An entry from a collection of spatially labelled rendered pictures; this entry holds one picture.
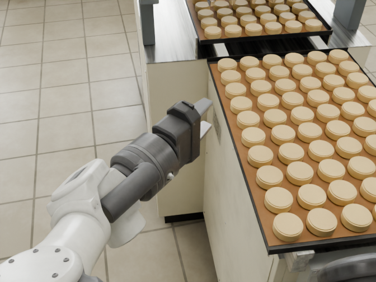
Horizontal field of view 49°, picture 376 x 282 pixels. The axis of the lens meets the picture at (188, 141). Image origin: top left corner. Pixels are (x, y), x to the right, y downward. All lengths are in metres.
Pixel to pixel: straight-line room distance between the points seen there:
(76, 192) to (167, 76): 0.81
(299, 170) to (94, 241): 0.46
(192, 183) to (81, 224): 1.16
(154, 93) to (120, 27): 2.02
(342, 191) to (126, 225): 0.41
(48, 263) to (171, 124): 0.36
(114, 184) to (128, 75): 2.17
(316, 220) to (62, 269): 0.50
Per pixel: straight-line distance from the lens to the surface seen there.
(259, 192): 0.80
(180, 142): 0.66
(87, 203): 0.52
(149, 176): 0.58
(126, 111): 2.43
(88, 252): 0.48
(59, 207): 0.54
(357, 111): 1.01
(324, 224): 0.75
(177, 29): 1.43
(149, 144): 0.63
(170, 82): 1.30
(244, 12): 1.37
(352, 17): 1.50
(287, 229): 0.73
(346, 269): 0.33
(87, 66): 2.88
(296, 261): 0.75
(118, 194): 0.56
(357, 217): 0.78
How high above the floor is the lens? 1.50
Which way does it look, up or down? 43 degrees down
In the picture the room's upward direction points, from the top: straight up
